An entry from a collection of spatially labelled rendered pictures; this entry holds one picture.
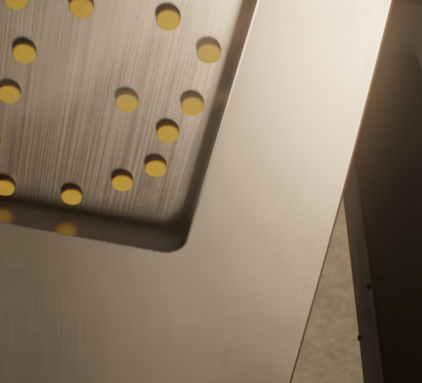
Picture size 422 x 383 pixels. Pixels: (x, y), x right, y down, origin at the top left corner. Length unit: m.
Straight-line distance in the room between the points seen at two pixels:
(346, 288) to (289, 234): 1.24
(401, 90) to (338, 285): 0.53
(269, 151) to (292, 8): 0.08
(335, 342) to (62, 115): 1.44
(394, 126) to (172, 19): 0.86
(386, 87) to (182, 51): 0.91
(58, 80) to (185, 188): 0.09
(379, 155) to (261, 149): 0.74
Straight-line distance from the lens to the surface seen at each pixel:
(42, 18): 0.43
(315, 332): 1.83
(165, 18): 0.42
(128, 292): 0.55
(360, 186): 1.16
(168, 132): 0.46
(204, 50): 0.43
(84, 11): 0.42
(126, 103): 0.45
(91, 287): 0.55
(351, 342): 1.87
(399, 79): 1.35
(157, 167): 0.47
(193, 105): 0.45
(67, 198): 0.49
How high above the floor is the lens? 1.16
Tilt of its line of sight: 49 degrees down
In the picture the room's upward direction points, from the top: 178 degrees counter-clockwise
